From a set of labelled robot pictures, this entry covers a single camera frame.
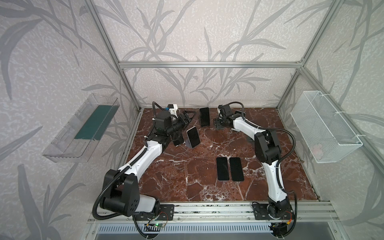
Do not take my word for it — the black phone front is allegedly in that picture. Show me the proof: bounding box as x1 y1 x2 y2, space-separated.
216 157 230 181

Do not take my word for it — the black phone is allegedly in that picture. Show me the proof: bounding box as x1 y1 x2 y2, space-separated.
199 107 210 127
216 157 230 181
186 127 201 149
173 135 185 147
230 158 244 182

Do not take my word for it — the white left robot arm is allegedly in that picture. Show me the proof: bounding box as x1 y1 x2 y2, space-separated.
92 108 196 220

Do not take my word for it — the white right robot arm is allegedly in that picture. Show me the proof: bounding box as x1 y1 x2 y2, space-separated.
214 102 296 219

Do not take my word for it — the green circuit board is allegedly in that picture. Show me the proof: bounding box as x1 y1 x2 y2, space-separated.
146 223 167 232

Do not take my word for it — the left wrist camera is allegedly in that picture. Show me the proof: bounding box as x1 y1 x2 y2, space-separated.
167 104 178 119

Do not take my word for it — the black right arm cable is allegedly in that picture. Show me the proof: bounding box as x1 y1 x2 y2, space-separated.
226 101 298 238

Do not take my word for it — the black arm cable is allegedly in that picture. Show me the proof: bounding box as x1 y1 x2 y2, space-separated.
91 101 166 221
226 101 298 238

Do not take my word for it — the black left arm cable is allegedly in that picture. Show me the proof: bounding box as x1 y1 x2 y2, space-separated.
91 101 166 221

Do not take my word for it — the clear acrylic wall tray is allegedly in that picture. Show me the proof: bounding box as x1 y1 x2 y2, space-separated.
43 94 120 163

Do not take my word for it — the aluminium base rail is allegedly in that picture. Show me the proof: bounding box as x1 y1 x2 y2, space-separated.
86 201 340 224

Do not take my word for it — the white wire mesh basket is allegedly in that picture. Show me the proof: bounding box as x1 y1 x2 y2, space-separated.
291 91 363 164

